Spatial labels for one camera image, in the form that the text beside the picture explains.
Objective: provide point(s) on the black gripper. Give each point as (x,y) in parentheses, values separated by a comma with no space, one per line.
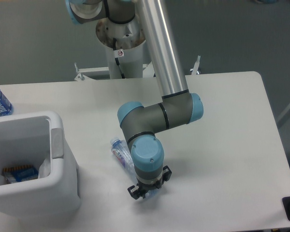
(140,190)

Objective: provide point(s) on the crushed clear plastic bottle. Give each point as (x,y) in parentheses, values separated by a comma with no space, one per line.
(122,154)

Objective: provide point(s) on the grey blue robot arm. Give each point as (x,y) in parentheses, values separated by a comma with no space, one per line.
(178,106)

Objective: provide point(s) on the white trash can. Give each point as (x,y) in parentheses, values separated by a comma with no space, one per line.
(30,139)

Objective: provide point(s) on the blue snack packet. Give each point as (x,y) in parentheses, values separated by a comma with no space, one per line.
(20,173)

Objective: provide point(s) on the white pedestal base frame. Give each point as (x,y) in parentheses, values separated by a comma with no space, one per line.
(102,73)

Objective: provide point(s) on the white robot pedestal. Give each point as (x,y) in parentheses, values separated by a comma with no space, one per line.
(124,45)

